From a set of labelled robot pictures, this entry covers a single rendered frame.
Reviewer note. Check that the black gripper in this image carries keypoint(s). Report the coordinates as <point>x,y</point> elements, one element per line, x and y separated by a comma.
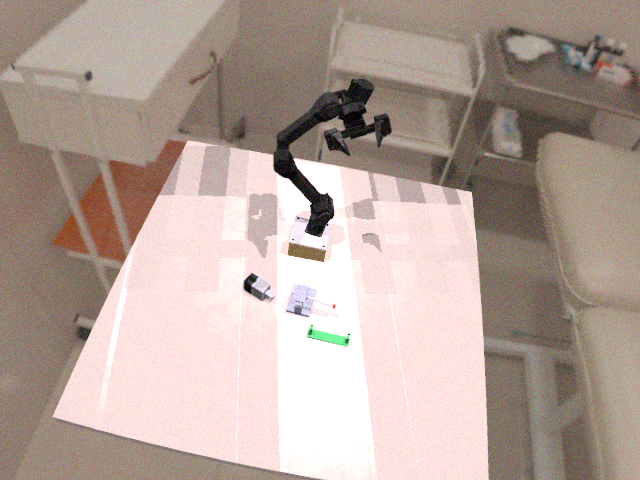
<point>335,138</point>

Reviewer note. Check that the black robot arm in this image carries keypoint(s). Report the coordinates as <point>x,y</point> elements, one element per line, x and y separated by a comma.
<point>326,107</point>

